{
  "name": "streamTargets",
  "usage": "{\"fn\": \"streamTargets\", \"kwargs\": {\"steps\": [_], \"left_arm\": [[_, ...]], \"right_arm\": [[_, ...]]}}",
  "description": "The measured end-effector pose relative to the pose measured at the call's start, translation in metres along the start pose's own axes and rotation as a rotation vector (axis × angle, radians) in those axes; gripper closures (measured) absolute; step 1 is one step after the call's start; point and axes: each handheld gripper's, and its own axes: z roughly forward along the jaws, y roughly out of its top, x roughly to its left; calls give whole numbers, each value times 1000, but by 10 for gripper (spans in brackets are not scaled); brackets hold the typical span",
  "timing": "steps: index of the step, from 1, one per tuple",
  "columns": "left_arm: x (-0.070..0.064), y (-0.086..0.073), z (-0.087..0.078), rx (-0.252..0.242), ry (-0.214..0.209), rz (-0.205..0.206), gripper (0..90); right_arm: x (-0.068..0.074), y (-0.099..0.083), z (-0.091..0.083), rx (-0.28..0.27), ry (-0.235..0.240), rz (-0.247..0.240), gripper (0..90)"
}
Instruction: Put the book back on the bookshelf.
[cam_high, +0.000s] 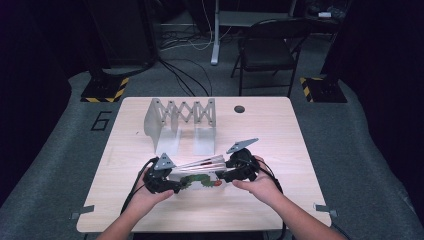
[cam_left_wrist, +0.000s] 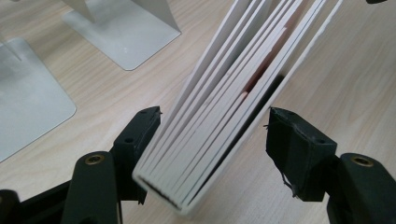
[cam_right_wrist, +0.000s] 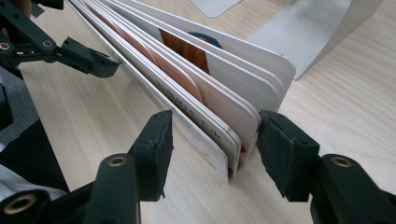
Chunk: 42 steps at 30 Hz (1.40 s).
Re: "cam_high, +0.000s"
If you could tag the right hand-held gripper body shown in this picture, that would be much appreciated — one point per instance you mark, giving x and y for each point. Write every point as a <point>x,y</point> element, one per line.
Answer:
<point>243,165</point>

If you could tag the person's left hand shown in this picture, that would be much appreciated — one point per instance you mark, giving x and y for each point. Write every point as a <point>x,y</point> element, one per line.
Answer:
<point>146,200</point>

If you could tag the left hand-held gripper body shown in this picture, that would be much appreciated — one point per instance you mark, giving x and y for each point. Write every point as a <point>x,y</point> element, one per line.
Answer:
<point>160,176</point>

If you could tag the small white device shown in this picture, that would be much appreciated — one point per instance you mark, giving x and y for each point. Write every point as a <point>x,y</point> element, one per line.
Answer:
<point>324,14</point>

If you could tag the person's right hand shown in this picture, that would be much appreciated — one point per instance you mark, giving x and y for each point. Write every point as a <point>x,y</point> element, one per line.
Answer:
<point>263,188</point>

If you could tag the caterpillar picture book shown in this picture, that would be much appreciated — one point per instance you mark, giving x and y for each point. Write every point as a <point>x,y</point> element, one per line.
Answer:
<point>200,173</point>

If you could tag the striped black stand base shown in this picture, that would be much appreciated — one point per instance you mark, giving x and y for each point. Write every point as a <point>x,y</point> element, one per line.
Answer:
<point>325,90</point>
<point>105,90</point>

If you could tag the grey table edge bracket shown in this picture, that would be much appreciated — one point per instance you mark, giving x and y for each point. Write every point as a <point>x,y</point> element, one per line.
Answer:
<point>83,211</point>
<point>325,209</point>

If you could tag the black folding chair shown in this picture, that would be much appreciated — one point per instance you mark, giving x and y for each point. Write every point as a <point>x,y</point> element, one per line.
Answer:
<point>266,50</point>

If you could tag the grey expandable metal book rack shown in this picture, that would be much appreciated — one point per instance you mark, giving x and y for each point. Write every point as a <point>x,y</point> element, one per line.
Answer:
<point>181,125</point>

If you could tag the grey desk top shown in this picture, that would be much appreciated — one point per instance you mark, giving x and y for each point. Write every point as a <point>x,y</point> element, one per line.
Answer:
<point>253,18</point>

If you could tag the white desk leg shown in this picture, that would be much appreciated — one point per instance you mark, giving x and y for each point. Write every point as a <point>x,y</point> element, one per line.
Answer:
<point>215,40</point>

